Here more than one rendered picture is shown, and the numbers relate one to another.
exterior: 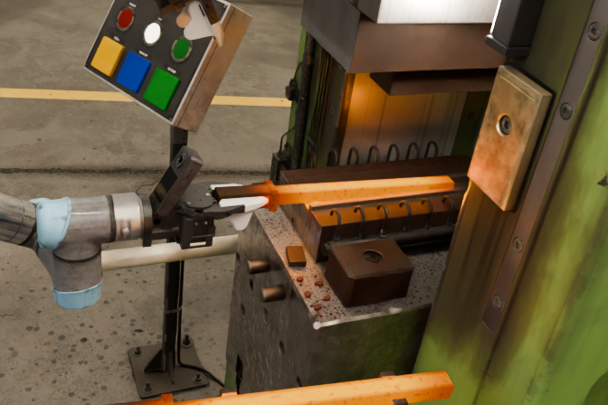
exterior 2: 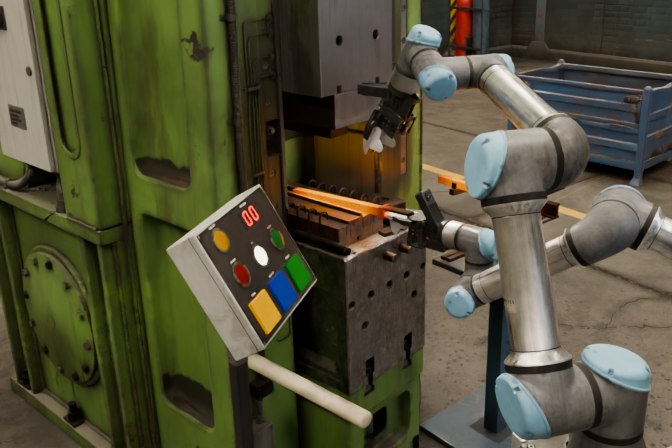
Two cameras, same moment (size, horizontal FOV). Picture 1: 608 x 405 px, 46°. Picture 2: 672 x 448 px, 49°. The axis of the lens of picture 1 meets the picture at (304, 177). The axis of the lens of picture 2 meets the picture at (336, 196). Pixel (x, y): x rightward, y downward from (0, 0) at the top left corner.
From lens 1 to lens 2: 2.61 m
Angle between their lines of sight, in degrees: 97
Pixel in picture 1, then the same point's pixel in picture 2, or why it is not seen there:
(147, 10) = (242, 249)
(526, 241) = not seen: hidden behind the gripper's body
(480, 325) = (401, 177)
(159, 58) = (277, 261)
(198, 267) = not seen: outside the picture
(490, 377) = (407, 190)
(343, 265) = (400, 202)
